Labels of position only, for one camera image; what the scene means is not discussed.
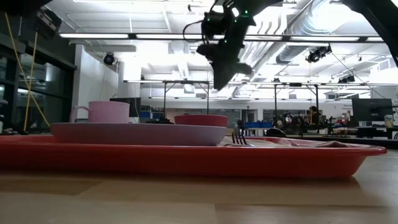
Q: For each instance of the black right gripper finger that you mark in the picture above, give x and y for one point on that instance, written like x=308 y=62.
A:
x=244 y=68
x=223 y=76

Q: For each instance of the pink plastic bowl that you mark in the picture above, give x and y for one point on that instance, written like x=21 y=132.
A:
x=202 y=120

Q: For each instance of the lavender round plate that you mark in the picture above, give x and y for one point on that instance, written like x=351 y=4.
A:
x=140 y=134

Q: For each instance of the pale cloth napkin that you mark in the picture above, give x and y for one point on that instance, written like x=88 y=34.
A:
x=329 y=144

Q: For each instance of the lilac plastic mug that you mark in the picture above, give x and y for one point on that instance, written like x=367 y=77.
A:
x=109 y=112

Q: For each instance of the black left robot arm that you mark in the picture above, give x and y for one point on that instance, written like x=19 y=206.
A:
x=46 y=23

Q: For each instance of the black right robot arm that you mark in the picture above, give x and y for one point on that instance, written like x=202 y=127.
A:
x=258 y=4

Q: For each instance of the red plastic tray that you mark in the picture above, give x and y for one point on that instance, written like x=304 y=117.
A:
x=186 y=161

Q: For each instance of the black overhead rig stand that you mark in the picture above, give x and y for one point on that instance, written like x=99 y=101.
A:
x=186 y=82
x=275 y=102

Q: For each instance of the blue plastic bin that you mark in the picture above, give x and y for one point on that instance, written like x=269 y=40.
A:
x=258 y=125
x=152 y=115

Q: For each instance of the background robot arms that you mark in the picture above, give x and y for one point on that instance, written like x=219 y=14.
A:
x=292 y=123

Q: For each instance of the person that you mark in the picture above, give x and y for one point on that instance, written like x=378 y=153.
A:
x=314 y=113

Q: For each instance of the black computer monitor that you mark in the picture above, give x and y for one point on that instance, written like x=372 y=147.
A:
x=135 y=107
x=373 y=110

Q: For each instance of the long ceiling light bar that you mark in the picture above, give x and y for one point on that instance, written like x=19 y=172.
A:
x=93 y=35

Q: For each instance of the black work table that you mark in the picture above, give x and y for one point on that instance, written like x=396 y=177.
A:
x=373 y=130

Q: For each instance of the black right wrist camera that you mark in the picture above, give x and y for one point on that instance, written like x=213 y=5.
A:
x=214 y=25

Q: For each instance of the silver ventilation duct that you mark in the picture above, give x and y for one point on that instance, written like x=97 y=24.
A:
x=295 y=53

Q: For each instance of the black ceiling camera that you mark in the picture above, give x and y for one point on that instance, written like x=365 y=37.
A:
x=109 y=59
x=317 y=54
x=346 y=79

